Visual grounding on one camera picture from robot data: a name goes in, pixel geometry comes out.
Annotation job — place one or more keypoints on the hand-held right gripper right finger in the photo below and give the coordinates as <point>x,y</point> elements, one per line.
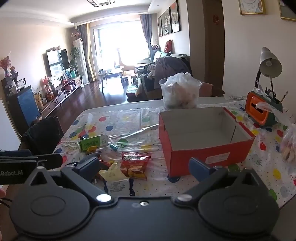
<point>198,168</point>

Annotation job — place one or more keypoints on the white standing air conditioner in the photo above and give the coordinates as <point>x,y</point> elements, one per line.
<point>81,62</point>

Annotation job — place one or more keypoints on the sofa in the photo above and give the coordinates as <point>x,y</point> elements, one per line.
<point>148,90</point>

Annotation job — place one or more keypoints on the white plastic bag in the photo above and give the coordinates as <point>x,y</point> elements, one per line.
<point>182,81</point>

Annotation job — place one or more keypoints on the pale yellow labelled snack packet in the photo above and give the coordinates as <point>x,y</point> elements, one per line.
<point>115,172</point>

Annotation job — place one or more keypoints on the grey desk lamp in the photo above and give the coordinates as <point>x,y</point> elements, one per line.
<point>269,62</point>

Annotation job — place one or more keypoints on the black pen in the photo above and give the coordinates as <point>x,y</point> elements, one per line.
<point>272,88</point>

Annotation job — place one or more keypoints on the green snack packet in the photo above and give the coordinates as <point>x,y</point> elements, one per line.
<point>91,143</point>

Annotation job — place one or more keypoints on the coffee table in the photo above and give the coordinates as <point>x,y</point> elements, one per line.
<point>111,74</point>

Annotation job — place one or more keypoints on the ceiling lamp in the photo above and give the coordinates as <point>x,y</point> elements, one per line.
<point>101,2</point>

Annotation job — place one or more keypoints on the grey curtain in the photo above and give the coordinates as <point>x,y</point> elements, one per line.
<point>89,53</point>
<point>146,32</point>

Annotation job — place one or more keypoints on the wooden paintbrush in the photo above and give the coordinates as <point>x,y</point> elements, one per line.
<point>284,96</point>

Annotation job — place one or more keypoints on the orange green pen holder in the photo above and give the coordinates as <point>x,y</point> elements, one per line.
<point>259,109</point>

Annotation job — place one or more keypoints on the grey clothes pile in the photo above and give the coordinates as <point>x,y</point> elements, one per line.
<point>171,66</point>

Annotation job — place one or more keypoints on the spotted tablecloth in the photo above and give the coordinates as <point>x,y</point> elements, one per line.
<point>150,185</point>

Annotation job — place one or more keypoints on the person's left hand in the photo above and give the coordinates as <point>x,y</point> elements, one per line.
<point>1,193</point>

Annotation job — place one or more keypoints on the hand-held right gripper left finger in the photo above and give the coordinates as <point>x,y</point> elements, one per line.
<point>89,166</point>

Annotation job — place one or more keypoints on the television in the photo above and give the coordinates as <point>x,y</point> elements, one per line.
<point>56,62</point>

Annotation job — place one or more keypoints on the blue fronted dark cabinet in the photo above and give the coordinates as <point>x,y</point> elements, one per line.
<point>27,104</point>

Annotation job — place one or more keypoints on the wooden TV cabinet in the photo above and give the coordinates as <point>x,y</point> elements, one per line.
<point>62,92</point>

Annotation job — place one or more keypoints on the white tube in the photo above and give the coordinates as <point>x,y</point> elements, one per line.
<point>237,97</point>

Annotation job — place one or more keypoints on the red snack packet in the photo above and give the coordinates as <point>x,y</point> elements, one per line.
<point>134,165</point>

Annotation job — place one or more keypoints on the green potted plant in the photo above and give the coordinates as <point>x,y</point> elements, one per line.
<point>74,58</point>

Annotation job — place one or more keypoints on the red cushion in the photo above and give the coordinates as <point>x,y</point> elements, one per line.
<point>168,46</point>

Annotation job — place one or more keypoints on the clear plastic bag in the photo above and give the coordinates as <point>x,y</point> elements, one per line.
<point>289,143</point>

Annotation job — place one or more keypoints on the pink flower bunch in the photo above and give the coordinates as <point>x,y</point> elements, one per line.
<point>76,34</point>

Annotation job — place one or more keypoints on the dark framed picture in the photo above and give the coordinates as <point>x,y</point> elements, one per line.
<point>175,16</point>
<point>159,26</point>
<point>166,22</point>

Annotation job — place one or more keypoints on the red wall ornament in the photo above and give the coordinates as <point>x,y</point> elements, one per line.
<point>216,19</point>

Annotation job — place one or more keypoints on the white pen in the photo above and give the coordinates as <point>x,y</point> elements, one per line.
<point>259,87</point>

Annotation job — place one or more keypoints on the black chair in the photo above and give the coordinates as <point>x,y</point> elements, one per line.
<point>41,136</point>

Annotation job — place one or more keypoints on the pink cloth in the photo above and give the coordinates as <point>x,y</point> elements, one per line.
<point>207,90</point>

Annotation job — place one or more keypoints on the gold framed picture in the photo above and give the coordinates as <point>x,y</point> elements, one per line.
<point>288,10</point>
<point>252,6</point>

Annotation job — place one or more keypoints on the vase of pink flowers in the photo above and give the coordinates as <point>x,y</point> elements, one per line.
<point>5,64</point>

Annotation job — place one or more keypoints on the black coffee machine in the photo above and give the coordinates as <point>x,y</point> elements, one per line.
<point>11,82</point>

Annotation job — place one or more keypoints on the red cardboard box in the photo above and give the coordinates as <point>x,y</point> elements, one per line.
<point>208,150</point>

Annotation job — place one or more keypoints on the small stool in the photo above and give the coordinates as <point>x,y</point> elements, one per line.
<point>128,78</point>

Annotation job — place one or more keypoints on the brown dining chair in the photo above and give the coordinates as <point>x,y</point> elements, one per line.
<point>218,92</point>

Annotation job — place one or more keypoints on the clear plastic film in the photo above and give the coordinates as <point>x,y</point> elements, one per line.
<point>138,133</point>

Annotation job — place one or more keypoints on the white cabinet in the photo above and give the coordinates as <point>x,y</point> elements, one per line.
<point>8,125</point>

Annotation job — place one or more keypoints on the teal candy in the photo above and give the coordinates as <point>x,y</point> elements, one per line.
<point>113,147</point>

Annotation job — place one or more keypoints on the clear plastic tub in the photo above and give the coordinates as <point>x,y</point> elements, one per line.
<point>180,99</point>

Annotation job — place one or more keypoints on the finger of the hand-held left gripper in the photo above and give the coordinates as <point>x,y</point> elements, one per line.
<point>52,160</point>

